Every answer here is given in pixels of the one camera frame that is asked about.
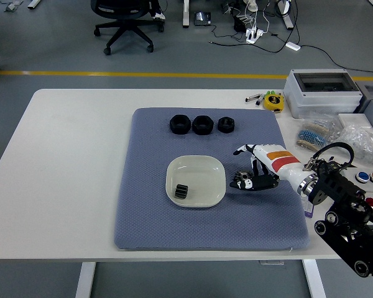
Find grey electrical enclosure box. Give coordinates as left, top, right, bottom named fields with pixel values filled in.
left=282, top=68, right=364, bottom=119

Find white table leg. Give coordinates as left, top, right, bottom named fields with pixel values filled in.
left=301, top=259, right=326, bottom=298
left=75, top=262, right=96, bottom=298

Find black desk phone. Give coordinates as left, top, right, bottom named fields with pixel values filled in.
left=194, top=11, right=213, bottom=26

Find black loose floor cable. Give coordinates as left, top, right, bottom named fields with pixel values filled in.
left=208, top=24, right=288, bottom=54

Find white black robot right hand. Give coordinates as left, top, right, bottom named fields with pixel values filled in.
left=229, top=143, right=313, bottom=191

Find white flat box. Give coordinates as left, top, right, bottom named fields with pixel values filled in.
left=338, top=113, right=373, bottom=134

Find white power strip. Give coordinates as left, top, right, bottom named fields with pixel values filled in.
left=246, top=27, right=265, bottom=43

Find black office chair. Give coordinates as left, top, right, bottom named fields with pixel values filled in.
left=90, top=0, right=165, bottom=56

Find yellow tape measure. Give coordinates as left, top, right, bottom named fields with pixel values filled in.
left=263, top=94, right=285, bottom=112

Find clear bag of plastic parts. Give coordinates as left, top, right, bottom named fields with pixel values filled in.
left=332, top=124, right=373, bottom=165

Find white desk leg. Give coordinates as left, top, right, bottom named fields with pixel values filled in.
left=279, top=0, right=295, bottom=30
left=182, top=0, right=190, bottom=29

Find small black gear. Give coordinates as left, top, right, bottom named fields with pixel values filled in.
left=174, top=184, right=190, bottom=199

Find black adapter floor cable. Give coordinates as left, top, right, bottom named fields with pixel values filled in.
left=300, top=45, right=373, bottom=77

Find clear bag of blue resistors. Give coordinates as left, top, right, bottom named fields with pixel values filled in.
left=297, top=116, right=339, bottom=153

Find large black gear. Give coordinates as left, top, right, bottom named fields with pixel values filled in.
left=233, top=170, right=254, bottom=184

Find purple white label card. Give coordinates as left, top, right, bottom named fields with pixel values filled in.
left=301, top=198, right=315, bottom=219

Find blue-grey textured mat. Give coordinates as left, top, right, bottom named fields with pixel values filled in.
left=113, top=107, right=310, bottom=251

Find white square plate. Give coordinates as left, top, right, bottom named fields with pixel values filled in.
left=165, top=155, right=227, bottom=209

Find person's foot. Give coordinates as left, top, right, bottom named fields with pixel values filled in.
left=149, top=0, right=167, bottom=21

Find large black hex nut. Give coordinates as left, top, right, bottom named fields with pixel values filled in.
left=168, top=114, right=192, bottom=135
left=191, top=115, right=216, bottom=136

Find small black hex nut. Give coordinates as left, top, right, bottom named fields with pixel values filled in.
left=218, top=115, right=236, bottom=134

